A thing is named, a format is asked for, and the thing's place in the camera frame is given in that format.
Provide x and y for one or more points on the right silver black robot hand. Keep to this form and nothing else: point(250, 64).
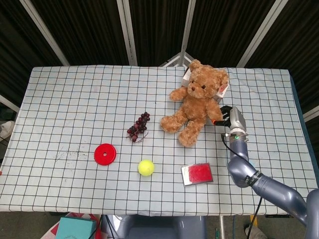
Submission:
point(238, 120)

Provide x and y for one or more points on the brown teddy bear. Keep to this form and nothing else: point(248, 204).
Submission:
point(195, 107)

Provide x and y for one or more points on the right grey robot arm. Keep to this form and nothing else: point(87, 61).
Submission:
point(239, 159)

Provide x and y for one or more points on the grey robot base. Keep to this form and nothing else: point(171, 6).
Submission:
point(162, 227)

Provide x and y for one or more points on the white shoe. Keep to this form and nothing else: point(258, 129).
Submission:
point(6, 129)

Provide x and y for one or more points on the white metal stand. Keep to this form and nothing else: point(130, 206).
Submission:
point(178, 59)

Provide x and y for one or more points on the teal box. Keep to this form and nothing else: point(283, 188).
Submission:
point(74, 227)

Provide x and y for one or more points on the dark red grape bunch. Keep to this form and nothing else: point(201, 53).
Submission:
point(139, 125)

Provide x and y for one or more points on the white checked tablecloth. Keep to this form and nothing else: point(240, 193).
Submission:
point(74, 104)

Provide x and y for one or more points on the yellow tennis ball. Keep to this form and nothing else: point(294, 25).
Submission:
point(146, 167)

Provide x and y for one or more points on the red plastic disc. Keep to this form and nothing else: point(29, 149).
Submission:
point(105, 154)

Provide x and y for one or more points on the black screen panel white frame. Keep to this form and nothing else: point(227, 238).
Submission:
point(15, 49)
point(224, 30)
point(159, 25)
point(299, 49)
point(87, 30)

